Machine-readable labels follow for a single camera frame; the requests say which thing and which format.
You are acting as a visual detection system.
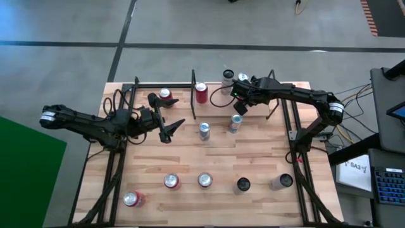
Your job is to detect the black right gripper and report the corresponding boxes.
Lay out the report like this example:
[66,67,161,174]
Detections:
[230,79,259,117]

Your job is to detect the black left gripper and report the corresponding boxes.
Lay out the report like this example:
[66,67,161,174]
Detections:
[135,92,187,144]

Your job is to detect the white Celsius Peach Vibe can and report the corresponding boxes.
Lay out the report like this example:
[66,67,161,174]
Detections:
[221,69,235,96]

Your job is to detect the red soda can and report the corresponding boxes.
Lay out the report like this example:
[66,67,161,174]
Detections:
[123,190,146,208]
[194,82,209,105]

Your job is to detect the red Star Wars Coca-Cola can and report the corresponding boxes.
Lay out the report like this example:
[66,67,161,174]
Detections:
[197,172,214,190]

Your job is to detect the red Coca-Cola can black script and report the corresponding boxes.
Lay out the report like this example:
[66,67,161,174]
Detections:
[158,87,174,102]

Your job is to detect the red Fanta can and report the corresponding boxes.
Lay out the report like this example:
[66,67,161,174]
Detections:
[163,172,182,191]

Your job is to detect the silver Celsius can pink band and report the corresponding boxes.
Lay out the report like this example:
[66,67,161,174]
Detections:
[233,177,251,196]

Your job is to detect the pale can black lid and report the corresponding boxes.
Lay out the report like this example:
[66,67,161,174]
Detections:
[268,173,294,191]

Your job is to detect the white SA3 label sheet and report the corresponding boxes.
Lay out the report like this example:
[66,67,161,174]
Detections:
[335,154,373,193]

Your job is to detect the green floor mat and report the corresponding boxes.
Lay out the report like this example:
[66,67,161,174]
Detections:
[0,115,68,228]

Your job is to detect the grey desk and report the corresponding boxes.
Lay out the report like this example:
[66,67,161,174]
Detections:
[369,66,405,155]
[366,148,405,228]

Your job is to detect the large computer monitor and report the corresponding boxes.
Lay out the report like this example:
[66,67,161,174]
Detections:
[386,101,405,121]

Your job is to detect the black keyboard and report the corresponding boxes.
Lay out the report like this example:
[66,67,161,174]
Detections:
[372,167,405,206]

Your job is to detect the black mat orange striped edge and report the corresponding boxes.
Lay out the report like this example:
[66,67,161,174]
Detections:
[360,0,405,37]

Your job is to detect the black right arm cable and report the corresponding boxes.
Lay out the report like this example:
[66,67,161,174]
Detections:
[209,84,237,109]

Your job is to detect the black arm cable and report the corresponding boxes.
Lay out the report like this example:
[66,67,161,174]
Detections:
[103,87,153,146]
[209,84,237,109]

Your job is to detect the black table rig frame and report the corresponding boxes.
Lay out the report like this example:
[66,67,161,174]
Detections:
[68,75,344,228]

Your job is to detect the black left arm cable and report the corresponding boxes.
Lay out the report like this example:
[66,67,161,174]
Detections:
[103,87,153,146]

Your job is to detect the coloured wire bundle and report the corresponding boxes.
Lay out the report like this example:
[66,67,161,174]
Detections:
[333,82,374,149]

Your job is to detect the yellow hanging cord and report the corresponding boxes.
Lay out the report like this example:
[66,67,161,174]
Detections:
[294,0,310,16]

